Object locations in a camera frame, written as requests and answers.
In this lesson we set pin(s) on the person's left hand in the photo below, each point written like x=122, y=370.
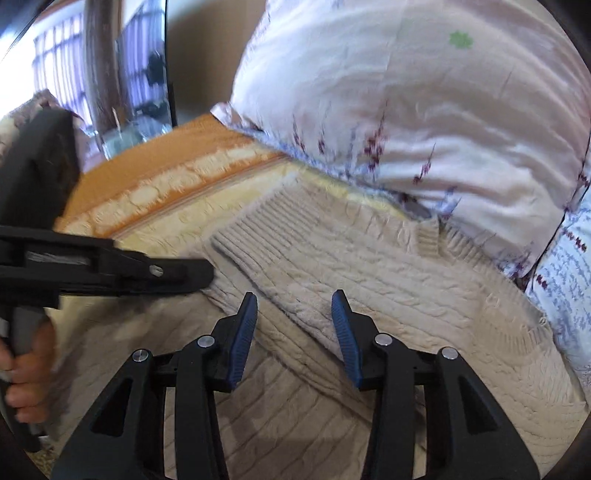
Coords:
x=28, y=369

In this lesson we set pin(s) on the black framed mirror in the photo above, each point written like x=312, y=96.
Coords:
x=92, y=64

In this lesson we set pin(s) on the white floral pillow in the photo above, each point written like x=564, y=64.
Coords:
x=406, y=106

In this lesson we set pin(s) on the blue floral pillow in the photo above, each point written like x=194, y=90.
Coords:
x=565, y=277

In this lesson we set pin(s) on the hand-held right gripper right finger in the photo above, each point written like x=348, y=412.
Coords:
x=345, y=337

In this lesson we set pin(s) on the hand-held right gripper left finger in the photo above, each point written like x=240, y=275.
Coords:
x=242, y=333

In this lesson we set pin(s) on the orange and yellow bedspread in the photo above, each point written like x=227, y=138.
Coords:
x=184, y=180

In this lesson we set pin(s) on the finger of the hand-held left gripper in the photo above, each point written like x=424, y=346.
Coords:
x=152, y=270

